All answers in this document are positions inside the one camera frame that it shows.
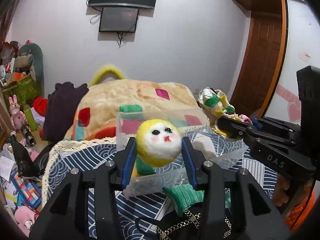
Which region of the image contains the green storage box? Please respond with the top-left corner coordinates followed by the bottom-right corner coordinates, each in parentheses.
top-left (2, 75), bottom-right (41, 109)

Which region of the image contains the beige colourful patch blanket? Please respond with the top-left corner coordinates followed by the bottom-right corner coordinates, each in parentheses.
top-left (64, 80), bottom-right (208, 141)

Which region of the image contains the colourful floral scrunchie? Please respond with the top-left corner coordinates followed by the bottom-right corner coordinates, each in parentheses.
top-left (198, 87), bottom-right (252, 140)

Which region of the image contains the red plush item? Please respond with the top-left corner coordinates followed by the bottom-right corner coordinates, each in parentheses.
top-left (33, 96), bottom-right (48, 116)

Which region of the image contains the clear plastic storage box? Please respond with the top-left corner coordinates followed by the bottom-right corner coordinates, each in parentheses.
top-left (116, 108), bottom-right (248, 199)

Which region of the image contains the pink rabbit doll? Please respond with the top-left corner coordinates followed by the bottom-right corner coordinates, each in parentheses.
top-left (9, 94), bottom-right (27, 131)

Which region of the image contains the white drawstring pouch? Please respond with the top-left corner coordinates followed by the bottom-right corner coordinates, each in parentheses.
top-left (191, 133), bottom-right (217, 160)

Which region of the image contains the grey green plush toy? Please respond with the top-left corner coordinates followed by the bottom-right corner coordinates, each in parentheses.
top-left (14, 43), bottom-right (43, 83)

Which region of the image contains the green bottle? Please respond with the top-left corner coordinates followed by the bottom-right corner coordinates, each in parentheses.
top-left (23, 105), bottom-right (37, 131)

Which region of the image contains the yellow white felt face ball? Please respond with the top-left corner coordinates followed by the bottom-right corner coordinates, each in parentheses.
top-left (136, 119), bottom-right (182, 167)

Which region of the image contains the pink plush toy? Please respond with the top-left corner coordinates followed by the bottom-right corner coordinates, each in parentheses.
top-left (14, 206), bottom-right (39, 237)

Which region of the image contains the black gold patterned bag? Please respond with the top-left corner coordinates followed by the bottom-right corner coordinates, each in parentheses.
top-left (135, 204), bottom-right (233, 239)

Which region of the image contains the brown wooden door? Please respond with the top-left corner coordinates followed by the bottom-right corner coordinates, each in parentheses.
top-left (231, 12), bottom-right (282, 116)

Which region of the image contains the dark purple clothing pile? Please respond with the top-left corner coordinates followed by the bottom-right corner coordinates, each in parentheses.
top-left (43, 82), bottom-right (89, 143)

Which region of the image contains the yellow green sponge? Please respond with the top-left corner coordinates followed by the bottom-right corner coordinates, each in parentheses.
top-left (131, 156), bottom-right (155, 177)

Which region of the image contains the person's right hand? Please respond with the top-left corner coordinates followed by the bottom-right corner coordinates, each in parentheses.
top-left (272, 173), bottom-right (313, 208)

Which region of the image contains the blue white patterned tablecloth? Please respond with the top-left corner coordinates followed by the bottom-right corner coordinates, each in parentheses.
top-left (30, 138), bottom-right (290, 239)

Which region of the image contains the black plastic bag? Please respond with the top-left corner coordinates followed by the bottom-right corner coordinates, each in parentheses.
top-left (11, 142), bottom-right (54, 179)

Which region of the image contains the small black wall monitor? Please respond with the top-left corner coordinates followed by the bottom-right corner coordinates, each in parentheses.
top-left (99, 7), bottom-right (139, 33)

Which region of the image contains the green knitted sleeve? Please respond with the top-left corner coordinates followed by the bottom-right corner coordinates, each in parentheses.
top-left (162, 183), bottom-right (232, 217)

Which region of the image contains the colourful striped pencil case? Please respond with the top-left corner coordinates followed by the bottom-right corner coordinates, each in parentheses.
top-left (10, 170), bottom-right (42, 210)

